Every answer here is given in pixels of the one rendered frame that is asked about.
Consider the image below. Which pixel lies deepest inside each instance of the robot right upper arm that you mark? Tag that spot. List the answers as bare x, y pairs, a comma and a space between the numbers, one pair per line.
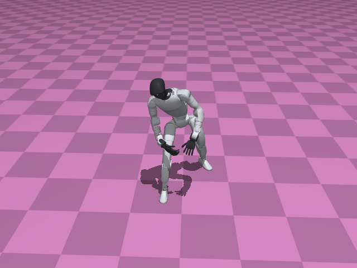
153, 110

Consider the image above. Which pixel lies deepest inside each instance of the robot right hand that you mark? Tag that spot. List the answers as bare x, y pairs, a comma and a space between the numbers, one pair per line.
168, 148

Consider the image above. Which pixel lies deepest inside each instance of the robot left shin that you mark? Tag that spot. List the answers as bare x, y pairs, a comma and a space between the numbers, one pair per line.
202, 152

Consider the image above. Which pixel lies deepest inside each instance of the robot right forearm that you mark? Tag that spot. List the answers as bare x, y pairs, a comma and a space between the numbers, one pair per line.
157, 132

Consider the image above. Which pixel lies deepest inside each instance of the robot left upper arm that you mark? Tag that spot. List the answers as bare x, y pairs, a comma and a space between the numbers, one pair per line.
186, 96

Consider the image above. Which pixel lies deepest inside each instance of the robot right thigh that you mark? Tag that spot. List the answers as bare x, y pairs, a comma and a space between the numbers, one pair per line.
168, 136

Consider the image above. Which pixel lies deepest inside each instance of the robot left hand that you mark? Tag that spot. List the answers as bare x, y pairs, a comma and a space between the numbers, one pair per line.
190, 144

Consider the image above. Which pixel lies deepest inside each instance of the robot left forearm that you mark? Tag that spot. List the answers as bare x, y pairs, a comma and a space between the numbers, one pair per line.
198, 122

